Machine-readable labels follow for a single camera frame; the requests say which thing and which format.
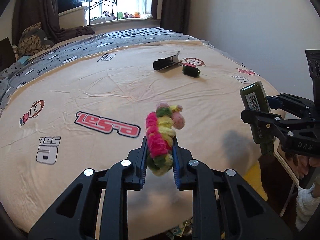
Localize open black box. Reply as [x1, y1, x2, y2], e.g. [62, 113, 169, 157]
[153, 51, 182, 72]

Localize colourful printed packets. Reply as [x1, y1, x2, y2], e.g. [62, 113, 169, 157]
[167, 219, 193, 239]

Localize dark brown cloth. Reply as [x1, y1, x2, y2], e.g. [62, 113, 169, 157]
[54, 26, 95, 39]

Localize small black spool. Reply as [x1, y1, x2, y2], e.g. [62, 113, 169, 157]
[182, 65, 201, 78]

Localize yellow fleece clothing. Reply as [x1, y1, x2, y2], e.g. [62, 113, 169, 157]
[246, 164, 267, 200]

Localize colourful fluffy scrunchie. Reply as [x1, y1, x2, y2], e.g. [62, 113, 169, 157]
[146, 102, 186, 177]

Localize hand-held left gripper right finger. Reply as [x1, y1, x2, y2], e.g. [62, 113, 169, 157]
[172, 136, 294, 240]

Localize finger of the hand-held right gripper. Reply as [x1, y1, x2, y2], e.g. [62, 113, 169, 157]
[241, 109, 315, 137]
[266, 93, 314, 119]

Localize white storage box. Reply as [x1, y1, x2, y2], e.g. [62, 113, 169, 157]
[59, 6, 88, 29]

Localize dark brown curtain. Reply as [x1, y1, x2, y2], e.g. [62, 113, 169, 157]
[151, 0, 193, 34]
[10, 0, 60, 40]

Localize dark wooden headboard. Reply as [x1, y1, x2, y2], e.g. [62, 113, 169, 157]
[0, 37, 17, 73]

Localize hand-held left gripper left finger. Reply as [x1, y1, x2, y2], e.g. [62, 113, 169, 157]
[29, 136, 148, 240]

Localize brown patterned pillow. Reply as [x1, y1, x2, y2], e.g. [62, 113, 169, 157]
[17, 22, 54, 58]

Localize beige printed bed sheet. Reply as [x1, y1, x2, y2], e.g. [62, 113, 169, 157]
[0, 34, 279, 233]

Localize grey printed blanket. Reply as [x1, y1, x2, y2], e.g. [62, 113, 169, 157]
[0, 27, 260, 110]

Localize dark clothes pile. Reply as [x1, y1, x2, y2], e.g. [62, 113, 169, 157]
[58, 0, 83, 13]

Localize dark green labelled bottle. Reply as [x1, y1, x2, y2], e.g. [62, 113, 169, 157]
[239, 81, 275, 155]

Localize person's right hand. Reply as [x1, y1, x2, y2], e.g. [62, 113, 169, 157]
[294, 154, 320, 181]

